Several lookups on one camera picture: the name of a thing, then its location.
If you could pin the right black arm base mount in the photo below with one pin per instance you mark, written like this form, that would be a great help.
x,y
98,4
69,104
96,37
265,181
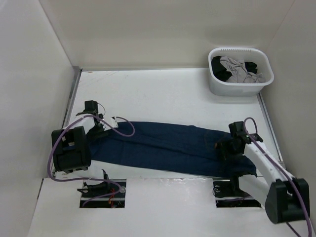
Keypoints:
x,y
228,195

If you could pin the grey crumpled garment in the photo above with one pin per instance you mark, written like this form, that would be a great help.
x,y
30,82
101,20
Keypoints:
x,y
241,71

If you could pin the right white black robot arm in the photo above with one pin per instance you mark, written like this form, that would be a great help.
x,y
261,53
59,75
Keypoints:
x,y
284,197

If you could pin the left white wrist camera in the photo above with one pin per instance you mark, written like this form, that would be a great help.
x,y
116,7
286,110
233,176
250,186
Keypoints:
x,y
111,122

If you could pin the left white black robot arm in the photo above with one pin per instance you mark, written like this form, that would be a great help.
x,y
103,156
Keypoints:
x,y
70,145

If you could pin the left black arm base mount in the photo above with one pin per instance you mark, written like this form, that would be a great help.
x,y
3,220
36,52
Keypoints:
x,y
103,194

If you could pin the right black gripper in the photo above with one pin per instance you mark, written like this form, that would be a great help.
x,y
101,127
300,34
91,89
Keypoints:
x,y
223,145

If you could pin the black garment in basket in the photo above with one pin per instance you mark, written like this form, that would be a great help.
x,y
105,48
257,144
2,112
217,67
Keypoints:
x,y
218,70

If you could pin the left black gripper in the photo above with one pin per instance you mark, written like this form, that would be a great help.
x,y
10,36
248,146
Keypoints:
x,y
101,130

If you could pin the white plastic laundry basket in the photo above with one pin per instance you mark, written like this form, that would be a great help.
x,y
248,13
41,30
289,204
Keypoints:
x,y
256,56

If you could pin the dark blue denim trousers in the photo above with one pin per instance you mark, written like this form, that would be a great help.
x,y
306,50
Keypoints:
x,y
169,147

